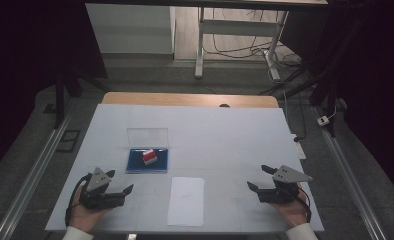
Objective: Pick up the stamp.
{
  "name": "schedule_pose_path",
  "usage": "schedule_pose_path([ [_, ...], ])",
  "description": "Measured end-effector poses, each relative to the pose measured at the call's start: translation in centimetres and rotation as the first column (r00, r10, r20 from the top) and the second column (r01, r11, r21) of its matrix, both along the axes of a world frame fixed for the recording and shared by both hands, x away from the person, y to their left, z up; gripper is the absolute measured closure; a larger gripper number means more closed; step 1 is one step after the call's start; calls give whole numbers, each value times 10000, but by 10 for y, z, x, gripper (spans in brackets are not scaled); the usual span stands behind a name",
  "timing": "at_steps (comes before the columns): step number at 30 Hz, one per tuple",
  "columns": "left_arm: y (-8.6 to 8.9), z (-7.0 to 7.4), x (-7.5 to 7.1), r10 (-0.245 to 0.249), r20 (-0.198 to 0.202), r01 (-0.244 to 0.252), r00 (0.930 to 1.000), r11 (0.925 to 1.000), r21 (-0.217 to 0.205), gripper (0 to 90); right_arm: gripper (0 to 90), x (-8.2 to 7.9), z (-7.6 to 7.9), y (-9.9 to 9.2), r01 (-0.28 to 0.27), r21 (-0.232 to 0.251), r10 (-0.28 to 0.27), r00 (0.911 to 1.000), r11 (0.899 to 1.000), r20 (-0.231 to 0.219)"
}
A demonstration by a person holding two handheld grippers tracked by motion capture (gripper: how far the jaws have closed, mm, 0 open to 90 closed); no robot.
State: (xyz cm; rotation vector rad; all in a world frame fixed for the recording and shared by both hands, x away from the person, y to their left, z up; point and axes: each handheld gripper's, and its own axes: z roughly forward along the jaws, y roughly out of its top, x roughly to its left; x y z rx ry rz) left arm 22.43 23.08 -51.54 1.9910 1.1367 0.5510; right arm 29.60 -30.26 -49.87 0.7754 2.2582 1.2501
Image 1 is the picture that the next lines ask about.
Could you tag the person's left hand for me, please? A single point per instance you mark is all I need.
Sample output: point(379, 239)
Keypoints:
point(83, 218)

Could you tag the white power strip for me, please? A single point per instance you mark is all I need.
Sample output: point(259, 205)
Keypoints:
point(299, 148)

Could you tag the metal floor rail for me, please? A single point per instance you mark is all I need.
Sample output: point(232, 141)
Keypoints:
point(31, 176)
point(348, 180)

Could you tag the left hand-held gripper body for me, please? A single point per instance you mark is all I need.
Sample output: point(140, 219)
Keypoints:
point(98, 196)

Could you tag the wooden table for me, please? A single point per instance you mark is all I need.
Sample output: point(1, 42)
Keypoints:
point(185, 99)

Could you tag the white metal desk frame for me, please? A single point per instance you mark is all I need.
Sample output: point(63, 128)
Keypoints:
point(235, 27)

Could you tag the white table cover board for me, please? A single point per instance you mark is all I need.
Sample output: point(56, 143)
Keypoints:
point(211, 140)

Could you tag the red and white stamp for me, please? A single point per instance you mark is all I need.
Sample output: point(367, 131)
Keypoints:
point(149, 156)

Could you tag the white cabinet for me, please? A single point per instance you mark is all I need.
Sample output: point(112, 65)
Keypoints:
point(131, 28)

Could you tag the black floor socket frame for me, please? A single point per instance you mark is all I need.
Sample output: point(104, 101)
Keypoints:
point(68, 141)

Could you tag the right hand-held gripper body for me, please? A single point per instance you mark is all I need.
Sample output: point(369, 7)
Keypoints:
point(281, 193)

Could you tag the person's right hand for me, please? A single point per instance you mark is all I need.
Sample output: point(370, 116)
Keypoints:
point(295, 213)

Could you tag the white paper sheet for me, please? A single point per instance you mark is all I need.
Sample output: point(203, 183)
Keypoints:
point(186, 201)

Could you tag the blue ink pad box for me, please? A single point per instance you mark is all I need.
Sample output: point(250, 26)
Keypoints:
point(146, 166)

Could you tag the black stand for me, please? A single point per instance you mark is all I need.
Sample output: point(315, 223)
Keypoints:
point(321, 86)
point(60, 96)

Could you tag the white power adapter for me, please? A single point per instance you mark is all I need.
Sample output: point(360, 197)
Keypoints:
point(323, 120)

